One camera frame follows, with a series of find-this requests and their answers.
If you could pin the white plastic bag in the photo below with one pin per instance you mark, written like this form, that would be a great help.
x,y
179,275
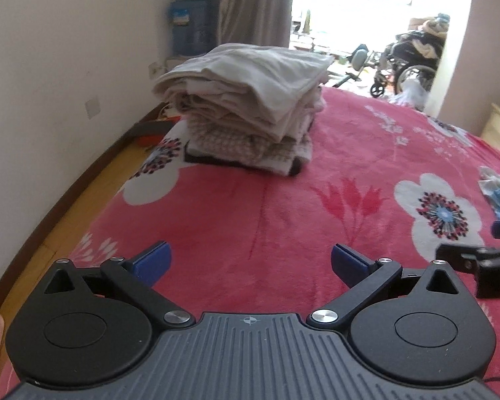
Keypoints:
x,y
412,91

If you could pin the grey brown curtain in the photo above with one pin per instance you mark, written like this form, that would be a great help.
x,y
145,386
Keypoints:
x,y
254,4

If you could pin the white printed sweatshirt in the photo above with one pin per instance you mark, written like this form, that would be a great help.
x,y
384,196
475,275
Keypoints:
x,y
254,71

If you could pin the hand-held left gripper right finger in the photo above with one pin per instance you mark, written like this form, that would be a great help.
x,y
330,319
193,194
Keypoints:
x,y
346,264

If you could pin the grey wheeled walker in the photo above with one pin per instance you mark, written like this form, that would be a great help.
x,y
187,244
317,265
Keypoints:
x,y
359,56

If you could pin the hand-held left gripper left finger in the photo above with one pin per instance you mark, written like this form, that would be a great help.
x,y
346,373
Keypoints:
x,y
152,264

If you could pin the black wheelchair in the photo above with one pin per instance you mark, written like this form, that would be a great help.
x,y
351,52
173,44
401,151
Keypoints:
x,y
408,50

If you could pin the red floor tool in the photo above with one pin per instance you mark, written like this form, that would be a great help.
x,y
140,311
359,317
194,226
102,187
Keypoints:
x,y
150,138

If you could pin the pink floral blanket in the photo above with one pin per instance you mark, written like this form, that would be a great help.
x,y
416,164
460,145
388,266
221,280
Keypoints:
x,y
275,216

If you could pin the thin white garment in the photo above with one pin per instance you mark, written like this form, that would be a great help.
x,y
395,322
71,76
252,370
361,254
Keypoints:
x,y
487,173

